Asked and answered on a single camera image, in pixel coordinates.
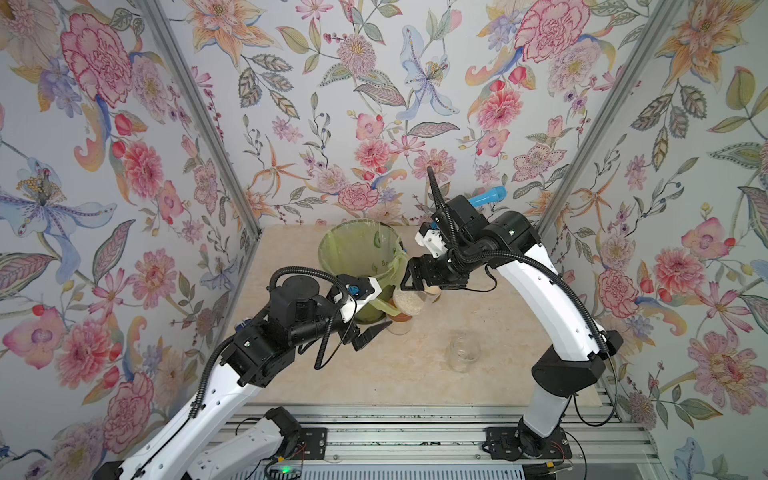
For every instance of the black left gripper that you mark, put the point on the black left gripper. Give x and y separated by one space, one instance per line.
350 333

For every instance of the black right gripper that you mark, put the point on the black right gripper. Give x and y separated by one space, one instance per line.
417 268

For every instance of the rice jar beige lid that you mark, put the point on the rice jar beige lid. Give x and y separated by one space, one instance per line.
409 303

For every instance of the clear plastic rice jar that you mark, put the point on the clear plastic rice jar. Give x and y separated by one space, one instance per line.
463 352

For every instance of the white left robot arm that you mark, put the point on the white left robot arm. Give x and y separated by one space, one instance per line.
306 306

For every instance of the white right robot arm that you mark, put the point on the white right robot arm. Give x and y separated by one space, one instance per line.
459 240

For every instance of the closed jar brown lid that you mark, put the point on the closed jar brown lid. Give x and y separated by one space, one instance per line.
400 324

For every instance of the green plastic bin liner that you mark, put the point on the green plastic bin liner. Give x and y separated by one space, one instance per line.
366 258

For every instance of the black mesh waste bin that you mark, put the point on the black mesh waste bin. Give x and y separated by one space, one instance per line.
360 264

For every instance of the blue toy microphone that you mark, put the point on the blue toy microphone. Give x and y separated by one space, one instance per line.
494 195

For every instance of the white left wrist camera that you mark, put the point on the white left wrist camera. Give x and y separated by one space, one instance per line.
357 293

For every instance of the aluminium corner post right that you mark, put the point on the aluminium corner post right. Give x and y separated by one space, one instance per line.
659 21

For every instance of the aluminium corner post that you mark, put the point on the aluminium corner post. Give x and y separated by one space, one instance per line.
163 34
659 21

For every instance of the aluminium corner post left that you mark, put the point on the aluminium corner post left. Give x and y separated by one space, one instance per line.
163 34

